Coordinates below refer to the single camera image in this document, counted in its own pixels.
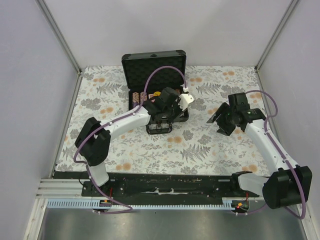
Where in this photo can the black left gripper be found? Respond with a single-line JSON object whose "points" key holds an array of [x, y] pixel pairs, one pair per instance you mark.
{"points": [[179, 111]]}

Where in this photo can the black poker set case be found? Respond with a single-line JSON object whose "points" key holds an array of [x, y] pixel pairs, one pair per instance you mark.
{"points": [[150, 72]]}

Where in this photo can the yellow big blind button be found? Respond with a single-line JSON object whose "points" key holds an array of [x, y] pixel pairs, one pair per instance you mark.
{"points": [[157, 93]]}

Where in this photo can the aluminium front rail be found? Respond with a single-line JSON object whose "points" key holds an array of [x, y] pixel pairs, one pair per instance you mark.
{"points": [[59, 189]]}

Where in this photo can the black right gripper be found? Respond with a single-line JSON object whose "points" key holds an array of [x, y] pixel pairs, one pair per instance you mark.
{"points": [[224, 129]]}

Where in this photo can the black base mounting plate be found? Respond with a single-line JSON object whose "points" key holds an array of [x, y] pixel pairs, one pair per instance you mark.
{"points": [[134, 184]]}

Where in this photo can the aluminium frame post right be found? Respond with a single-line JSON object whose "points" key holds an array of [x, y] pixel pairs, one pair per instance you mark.
{"points": [[276, 34]]}

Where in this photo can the floral patterned table mat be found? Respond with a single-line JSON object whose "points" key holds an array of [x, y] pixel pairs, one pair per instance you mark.
{"points": [[192, 148]]}

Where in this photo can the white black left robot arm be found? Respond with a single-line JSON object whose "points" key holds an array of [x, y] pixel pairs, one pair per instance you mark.
{"points": [[94, 140]]}

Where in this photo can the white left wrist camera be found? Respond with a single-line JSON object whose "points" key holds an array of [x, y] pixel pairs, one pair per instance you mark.
{"points": [[185, 100]]}

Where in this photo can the poker chip row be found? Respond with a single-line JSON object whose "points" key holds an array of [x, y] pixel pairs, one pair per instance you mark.
{"points": [[143, 97], [135, 99]]}

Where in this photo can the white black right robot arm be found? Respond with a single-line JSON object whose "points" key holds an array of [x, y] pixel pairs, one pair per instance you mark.
{"points": [[288, 184]]}

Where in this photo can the leftmost poker chip row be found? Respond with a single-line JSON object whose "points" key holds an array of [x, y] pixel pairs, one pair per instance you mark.
{"points": [[135, 99]]}

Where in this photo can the aluminium frame post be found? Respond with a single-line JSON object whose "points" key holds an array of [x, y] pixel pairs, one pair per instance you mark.
{"points": [[276, 34], [58, 34]]}

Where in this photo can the aluminium frame post left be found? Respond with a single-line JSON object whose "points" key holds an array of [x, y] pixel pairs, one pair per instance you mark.
{"points": [[58, 34]]}

